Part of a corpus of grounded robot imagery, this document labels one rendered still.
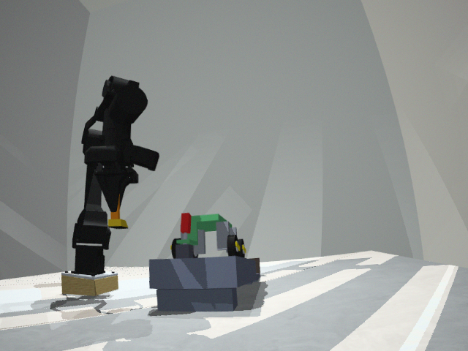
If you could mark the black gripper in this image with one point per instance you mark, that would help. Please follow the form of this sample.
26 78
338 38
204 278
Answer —
116 174

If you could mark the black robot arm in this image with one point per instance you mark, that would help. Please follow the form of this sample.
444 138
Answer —
123 103

